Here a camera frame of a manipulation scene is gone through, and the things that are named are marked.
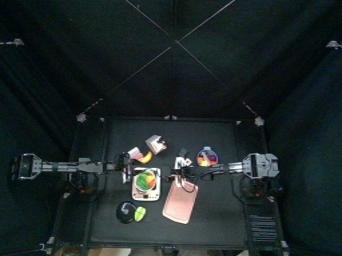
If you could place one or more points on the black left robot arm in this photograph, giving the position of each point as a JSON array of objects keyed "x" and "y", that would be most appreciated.
[{"x": 58, "y": 166}]

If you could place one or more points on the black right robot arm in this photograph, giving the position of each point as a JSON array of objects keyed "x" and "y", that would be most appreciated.
[{"x": 254, "y": 165}]

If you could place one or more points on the white toy block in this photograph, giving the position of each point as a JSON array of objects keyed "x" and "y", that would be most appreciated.
[{"x": 179, "y": 163}]

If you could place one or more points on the small white red toy piece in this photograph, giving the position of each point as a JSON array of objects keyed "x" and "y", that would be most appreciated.
[{"x": 187, "y": 162}]

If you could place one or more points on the pink and white toy slice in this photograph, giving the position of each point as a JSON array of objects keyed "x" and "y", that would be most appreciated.
[{"x": 135, "y": 153}]

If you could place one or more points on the bowl with green orange food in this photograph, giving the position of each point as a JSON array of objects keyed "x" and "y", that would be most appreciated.
[{"x": 146, "y": 180}]

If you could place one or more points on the yellow orange toy fruit piece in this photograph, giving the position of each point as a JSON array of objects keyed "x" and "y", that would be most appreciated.
[{"x": 146, "y": 157}]

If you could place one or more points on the pink cutting board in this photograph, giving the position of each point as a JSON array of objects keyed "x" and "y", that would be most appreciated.
[{"x": 180, "y": 202}]

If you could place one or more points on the clear bottle with coloured contents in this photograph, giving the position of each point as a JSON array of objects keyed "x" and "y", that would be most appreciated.
[{"x": 207, "y": 157}]

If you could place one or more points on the lime green toy piece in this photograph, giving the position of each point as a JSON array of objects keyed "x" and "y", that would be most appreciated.
[{"x": 139, "y": 214}]

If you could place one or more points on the white label sticker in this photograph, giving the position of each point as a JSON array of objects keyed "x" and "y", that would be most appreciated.
[{"x": 262, "y": 228}]

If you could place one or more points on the metal frame corner bracket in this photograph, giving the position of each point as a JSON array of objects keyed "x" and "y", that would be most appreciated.
[
  {"x": 170, "y": 117},
  {"x": 16, "y": 42},
  {"x": 333, "y": 44},
  {"x": 259, "y": 121},
  {"x": 80, "y": 117}
]

